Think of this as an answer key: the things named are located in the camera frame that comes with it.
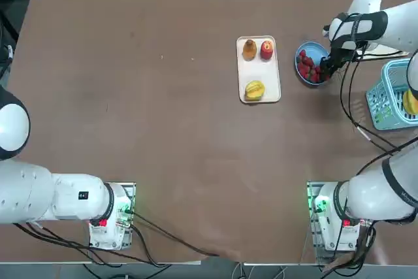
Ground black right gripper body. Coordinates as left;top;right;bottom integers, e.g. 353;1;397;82
327;41;357;68

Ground yellow fruit in basket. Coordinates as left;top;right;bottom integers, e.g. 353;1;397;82
402;88;418;115

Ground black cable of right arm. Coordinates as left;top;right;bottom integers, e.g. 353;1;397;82
338;10;418;162

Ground blue plate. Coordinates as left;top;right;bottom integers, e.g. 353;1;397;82
295;41;333;87

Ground yellow starfruit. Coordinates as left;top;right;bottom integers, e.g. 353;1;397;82
244;79;266;102

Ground cream tray with three fruits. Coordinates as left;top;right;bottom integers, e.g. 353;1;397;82
236;35;281;105

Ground black cable bundle left arm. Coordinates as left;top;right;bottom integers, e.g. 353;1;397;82
12;222;166;267

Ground black cable across table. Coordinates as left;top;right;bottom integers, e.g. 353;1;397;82
130;210;244;259

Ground brown pear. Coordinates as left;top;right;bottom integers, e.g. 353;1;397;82
242;39;257;61

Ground light blue plastic basket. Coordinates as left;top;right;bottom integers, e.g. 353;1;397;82
365;58;418;131

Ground red apple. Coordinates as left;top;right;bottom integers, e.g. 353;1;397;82
260;40;274;61

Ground cream tray with banana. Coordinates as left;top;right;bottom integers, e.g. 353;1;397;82
354;42;410;59

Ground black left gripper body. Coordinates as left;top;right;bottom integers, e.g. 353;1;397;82
0;44;14;74

